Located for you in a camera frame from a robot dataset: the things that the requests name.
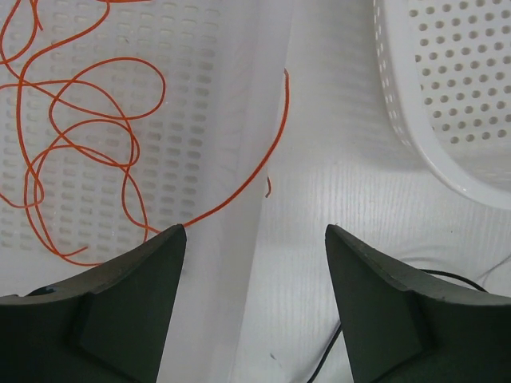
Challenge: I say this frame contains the white perforated rounded basket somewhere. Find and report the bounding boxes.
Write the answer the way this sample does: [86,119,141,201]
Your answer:
[373,0,510,210]

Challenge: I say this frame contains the black and orange cables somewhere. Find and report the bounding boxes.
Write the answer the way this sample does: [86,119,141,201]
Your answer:
[307,255,511,383]

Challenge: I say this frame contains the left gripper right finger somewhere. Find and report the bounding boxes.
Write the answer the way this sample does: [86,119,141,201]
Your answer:
[325,225,510,382]

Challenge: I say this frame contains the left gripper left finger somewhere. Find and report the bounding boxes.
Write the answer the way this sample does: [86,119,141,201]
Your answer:
[1,224,187,382]

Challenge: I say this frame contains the clear white rectangular basket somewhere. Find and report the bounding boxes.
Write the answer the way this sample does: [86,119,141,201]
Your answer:
[1,1,293,382]

